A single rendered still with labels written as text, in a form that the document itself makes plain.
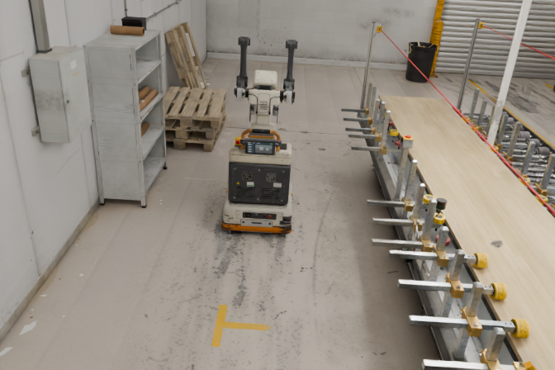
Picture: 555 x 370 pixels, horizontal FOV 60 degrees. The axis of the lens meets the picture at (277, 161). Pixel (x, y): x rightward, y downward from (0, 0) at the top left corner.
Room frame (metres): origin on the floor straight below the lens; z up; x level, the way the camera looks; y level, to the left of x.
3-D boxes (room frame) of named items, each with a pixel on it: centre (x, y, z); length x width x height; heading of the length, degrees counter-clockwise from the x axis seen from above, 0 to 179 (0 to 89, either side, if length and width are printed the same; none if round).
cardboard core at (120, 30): (4.59, 1.48, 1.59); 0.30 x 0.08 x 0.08; 90
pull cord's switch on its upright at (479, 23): (5.26, -2.04, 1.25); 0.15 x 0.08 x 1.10; 0
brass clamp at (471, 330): (1.69, -0.91, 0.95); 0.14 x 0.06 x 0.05; 0
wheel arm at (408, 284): (1.92, -0.88, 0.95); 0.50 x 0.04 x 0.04; 90
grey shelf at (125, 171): (4.48, 1.48, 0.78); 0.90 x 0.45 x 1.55; 0
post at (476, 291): (1.71, -0.91, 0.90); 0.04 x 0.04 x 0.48; 0
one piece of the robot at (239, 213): (3.65, 0.13, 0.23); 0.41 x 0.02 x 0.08; 90
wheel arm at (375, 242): (2.42, -0.81, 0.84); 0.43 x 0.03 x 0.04; 90
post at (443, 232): (2.21, -0.92, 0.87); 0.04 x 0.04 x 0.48; 0
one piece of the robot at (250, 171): (3.88, 0.15, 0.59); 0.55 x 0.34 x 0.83; 90
